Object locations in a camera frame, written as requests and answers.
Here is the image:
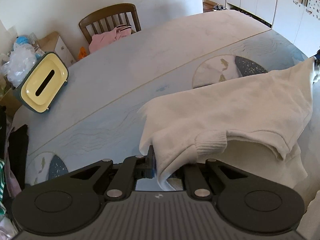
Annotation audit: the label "white kitchen cabinets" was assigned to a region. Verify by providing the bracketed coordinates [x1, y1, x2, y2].
[203, 0, 320, 53]

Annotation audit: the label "clear plastic bag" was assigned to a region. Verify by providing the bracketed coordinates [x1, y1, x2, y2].
[1, 43, 37, 88]

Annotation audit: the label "blue patterned table mat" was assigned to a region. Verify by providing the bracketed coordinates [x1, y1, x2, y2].
[25, 30, 306, 185]

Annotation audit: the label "white cabinet with wood top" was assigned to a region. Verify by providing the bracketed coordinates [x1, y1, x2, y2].
[38, 31, 76, 68]

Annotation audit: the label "brown wooden chair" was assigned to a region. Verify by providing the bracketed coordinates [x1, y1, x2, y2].
[78, 3, 141, 44]

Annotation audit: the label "yellow green tissue box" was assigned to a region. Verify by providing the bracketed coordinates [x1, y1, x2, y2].
[12, 51, 69, 113]

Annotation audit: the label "dark clothes pile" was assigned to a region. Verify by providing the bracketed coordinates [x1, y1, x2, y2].
[1, 106, 29, 199]

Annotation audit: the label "white sweater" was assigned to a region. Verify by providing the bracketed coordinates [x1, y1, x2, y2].
[139, 57, 317, 191]

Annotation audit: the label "orange item by cabinet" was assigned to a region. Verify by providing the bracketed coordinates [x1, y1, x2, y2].
[78, 47, 87, 61]

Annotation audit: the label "pink garment on chair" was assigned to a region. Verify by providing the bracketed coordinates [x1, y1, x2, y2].
[89, 24, 132, 53]

